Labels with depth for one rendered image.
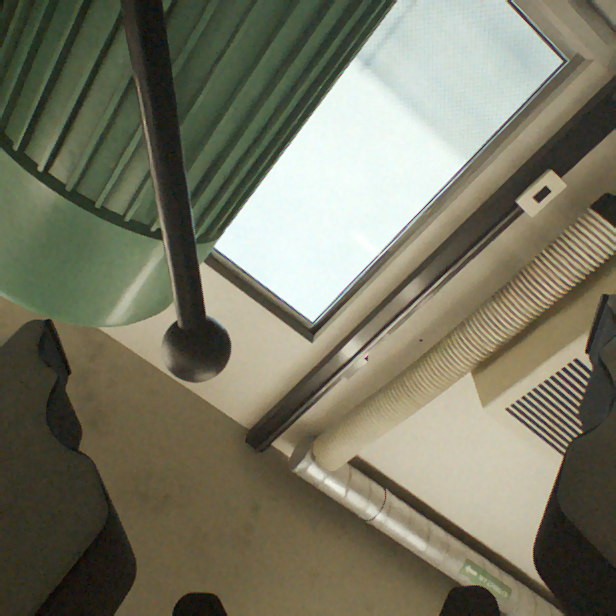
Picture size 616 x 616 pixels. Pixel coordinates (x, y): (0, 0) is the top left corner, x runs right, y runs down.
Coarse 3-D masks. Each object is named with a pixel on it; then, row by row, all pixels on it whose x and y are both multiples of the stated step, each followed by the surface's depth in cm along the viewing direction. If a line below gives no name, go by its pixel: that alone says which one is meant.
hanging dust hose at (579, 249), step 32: (576, 224) 143; (608, 224) 136; (544, 256) 148; (576, 256) 141; (608, 256) 141; (512, 288) 153; (544, 288) 147; (480, 320) 158; (512, 320) 153; (448, 352) 165; (480, 352) 160; (416, 384) 171; (448, 384) 169; (352, 416) 187; (384, 416) 179; (320, 448) 194; (352, 448) 188
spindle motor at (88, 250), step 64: (0, 0) 24; (64, 0) 22; (192, 0) 21; (256, 0) 21; (320, 0) 22; (384, 0) 24; (0, 64) 24; (64, 64) 22; (128, 64) 22; (192, 64) 22; (256, 64) 23; (320, 64) 25; (0, 128) 24; (64, 128) 23; (128, 128) 24; (192, 128) 24; (256, 128) 26; (0, 192) 25; (64, 192) 25; (128, 192) 26; (192, 192) 27; (0, 256) 27; (64, 256) 27; (128, 256) 28; (64, 320) 31; (128, 320) 33
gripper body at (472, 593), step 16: (192, 592) 5; (464, 592) 5; (480, 592) 5; (176, 608) 5; (192, 608) 5; (208, 608) 5; (448, 608) 5; (464, 608) 5; (480, 608) 5; (496, 608) 5
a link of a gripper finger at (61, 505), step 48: (48, 336) 11; (0, 384) 9; (48, 384) 9; (0, 432) 8; (48, 432) 8; (0, 480) 7; (48, 480) 7; (96, 480) 7; (0, 528) 6; (48, 528) 6; (96, 528) 6; (0, 576) 6; (48, 576) 6; (96, 576) 6
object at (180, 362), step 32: (128, 0) 15; (160, 0) 16; (128, 32) 16; (160, 32) 16; (160, 64) 16; (160, 96) 17; (160, 128) 18; (160, 160) 18; (160, 192) 19; (160, 224) 20; (192, 224) 20; (192, 256) 21; (192, 288) 21; (192, 320) 22; (192, 352) 22; (224, 352) 23
